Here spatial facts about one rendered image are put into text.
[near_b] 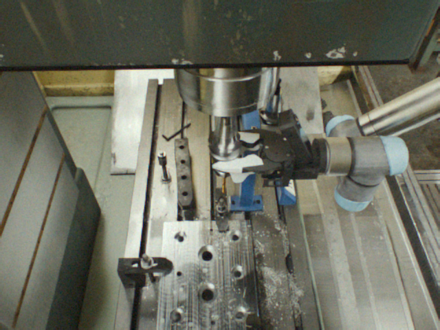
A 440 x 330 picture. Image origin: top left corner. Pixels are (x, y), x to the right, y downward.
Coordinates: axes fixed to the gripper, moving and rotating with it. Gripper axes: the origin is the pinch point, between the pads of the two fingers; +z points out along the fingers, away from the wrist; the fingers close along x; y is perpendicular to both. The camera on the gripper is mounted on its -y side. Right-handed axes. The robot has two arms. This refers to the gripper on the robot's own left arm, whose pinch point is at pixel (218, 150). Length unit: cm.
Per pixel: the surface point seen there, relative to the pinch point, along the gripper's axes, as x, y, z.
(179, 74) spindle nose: -4.4, -21.4, 5.8
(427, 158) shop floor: 106, 133, -134
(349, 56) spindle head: -12.6, -30.0, -13.7
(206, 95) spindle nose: -7.5, -20.3, 2.0
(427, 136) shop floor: 124, 133, -141
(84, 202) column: 25, 54, 44
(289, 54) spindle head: -12.6, -30.4, -7.1
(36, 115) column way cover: 17.7, 7.5, 41.2
